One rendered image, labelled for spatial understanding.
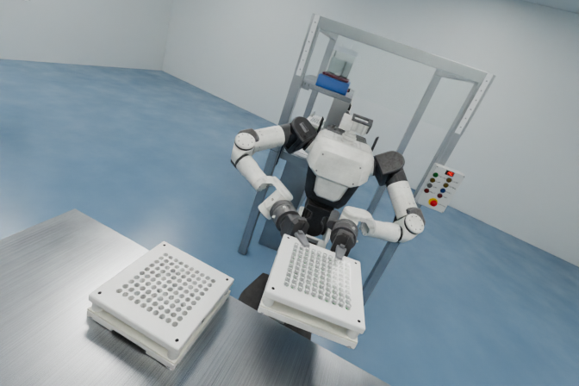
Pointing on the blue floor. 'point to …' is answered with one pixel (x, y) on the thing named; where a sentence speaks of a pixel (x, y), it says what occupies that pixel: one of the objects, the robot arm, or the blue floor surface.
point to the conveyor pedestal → (291, 173)
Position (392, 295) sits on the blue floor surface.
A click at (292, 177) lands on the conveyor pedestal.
